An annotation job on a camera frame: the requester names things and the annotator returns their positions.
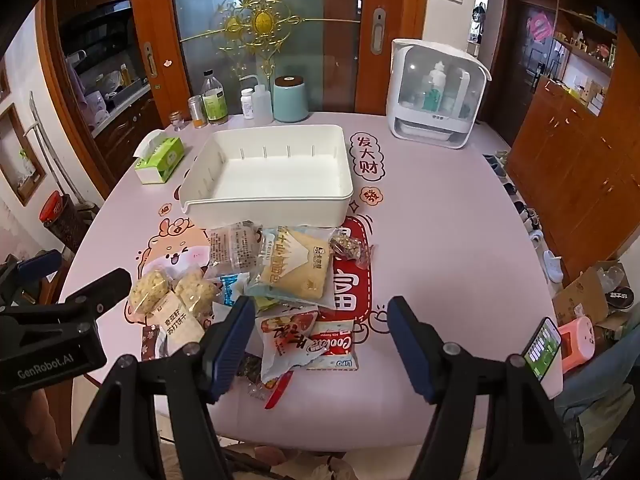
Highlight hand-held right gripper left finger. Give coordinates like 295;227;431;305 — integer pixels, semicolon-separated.
62;296;257;480

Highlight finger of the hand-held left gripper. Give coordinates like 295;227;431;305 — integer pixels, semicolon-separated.
60;267;133;324
0;249;63;309

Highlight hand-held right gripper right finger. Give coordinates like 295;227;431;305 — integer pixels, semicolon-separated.
387;296;583;480

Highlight oat biscuit packet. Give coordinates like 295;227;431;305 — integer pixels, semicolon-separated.
174;267;221;318
129;267;174;316

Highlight beige cracker packet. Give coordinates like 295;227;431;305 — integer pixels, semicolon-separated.
150;292;207;356

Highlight red white snack packet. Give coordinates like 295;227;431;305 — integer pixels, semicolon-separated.
256;310;321;383

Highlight small blue white packet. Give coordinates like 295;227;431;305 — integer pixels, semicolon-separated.
215;272;251;308

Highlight thin red packet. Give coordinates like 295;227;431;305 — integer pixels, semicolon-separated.
264;370;295;409

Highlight small brown packet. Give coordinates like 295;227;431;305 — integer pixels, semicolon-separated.
141;325;161;362

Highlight red white cookie packet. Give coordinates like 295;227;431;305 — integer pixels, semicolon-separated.
305;321;366;372

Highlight clear printed cake packet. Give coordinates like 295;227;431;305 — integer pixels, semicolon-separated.
205;221;263;278

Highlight blue toast bread packet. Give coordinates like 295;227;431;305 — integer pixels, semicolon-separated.
247;225;338;307

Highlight clear nut bar packet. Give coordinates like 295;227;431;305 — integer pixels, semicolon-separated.
332;227;376;267

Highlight white plastic bin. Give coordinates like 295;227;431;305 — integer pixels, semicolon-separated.
178;124;355;228

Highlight dark candy wrapper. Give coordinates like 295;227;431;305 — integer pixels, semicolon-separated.
236;354;272;402

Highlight red lidded bin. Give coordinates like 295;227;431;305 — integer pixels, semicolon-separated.
40;191;76;226

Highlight wooden framed picture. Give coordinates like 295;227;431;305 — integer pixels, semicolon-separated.
0;104;47;207

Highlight pink printed tablecloth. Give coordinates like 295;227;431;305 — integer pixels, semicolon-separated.
59;110;563;453

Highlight smartphone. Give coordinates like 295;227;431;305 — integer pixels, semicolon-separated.
522;316;563;383

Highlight green tissue box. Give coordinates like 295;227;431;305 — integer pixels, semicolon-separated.
134;129;186;185

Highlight pink plastic stool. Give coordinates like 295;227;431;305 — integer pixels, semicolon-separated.
557;317;596;373

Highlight row of shoes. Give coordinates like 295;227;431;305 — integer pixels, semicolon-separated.
482;150;566;283

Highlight cardboard box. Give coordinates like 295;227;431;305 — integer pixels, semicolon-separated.
552;260;640;337

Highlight person's leg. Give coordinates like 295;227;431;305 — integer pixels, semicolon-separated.
554;337;640;480

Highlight small jar orange contents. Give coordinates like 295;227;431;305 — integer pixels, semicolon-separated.
188;95;208;128

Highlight white bottle sterilizer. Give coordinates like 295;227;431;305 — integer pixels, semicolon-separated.
386;38;493;149

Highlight glass bottle green label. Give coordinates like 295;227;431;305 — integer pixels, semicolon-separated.
201;70;230;127

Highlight white squeeze bottle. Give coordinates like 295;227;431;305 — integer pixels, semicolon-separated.
240;74;275;124

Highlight wooden cabinet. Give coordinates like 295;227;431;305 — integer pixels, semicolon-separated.
507;0;640;281

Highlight teal canister brown lid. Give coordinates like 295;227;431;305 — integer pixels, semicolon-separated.
273;75;310;123

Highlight wooden glass sliding door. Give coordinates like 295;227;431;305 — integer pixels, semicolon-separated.
129;0;431;128

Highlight dark wooden door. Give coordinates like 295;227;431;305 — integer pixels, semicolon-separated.
495;0;561;147

